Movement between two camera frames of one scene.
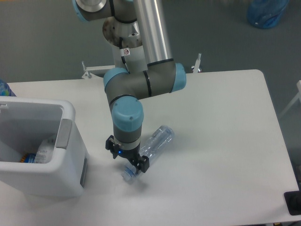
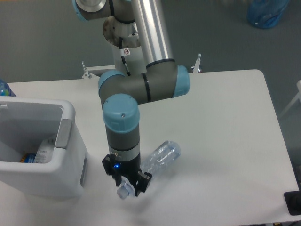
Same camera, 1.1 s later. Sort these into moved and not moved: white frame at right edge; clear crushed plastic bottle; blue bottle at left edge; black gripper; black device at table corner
Moved: clear crushed plastic bottle; black gripper
Not moved: white frame at right edge; blue bottle at left edge; black device at table corner
